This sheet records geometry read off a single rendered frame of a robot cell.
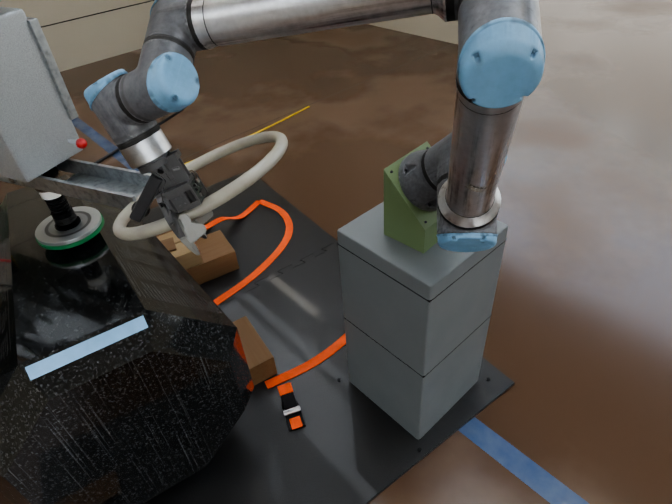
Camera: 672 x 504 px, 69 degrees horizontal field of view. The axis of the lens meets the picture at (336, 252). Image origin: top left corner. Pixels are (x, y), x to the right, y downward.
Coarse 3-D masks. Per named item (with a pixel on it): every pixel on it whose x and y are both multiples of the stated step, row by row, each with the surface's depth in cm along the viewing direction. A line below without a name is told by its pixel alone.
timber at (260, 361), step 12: (240, 324) 230; (240, 336) 224; (252, 336) 223; (252, 348) 218; (264, 348) 218; (252, 360) 213; (264, 360) 212; (252, 372) 211; (264, 372) 216; (276, 372) 220
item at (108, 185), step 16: (80, 160) 152; (0, 176) 156; (80, 176) 154; (96, 176) 152; (112, 176) 149; (128, 176) 145; (144, 176) 142; (64, 192) 145; (80, 192) 141; (96, 192) 138; (112, 192) 135; (128, 192) 143
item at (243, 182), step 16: (240, 144) 141; (256, 144) 139; (208, 160) 144; (272, 160) 111; (240, 176) 107; (256, 176) 108; (224, 192) 104; (240, 192) 106; (128, 208) 130; (208, 208) 104; (160, 224) 104; (128, 240) 112
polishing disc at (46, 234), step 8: (80, 208) 175; (88, 208) 175; (80, 216) 171; (88, 216) 171; (96, 216) 171; (40, 224) 169; (48, 224) 169; (80, 224) 167; (88, 224) 167; (96, 224) 167; (40, 232) 165; (48, 232) 165; (56, 232) 165; (64, 232) 164; (72, 232) 164; (80, 232) 164; (88, 232) 164; (40, 240) 162; (48, 240) 161; (56, 240) 161; (64, 240) 161; (72, 240) 161
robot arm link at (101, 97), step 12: (120, 72) 89; (96, 84) 87; (108, 84) 88; (84, 96) 90; (96, 96) 88; (108, 96) 88; (96, 108) 90; (108, 108) 89; (120, 108) 87; (108, 120) 90; (120, 120) 90; (132, 120) 89; (108, 132) 93; (120, 132) 91; (132, 132) 92; (144, 132) 93; (120, 144) 93; (132, 144) 92
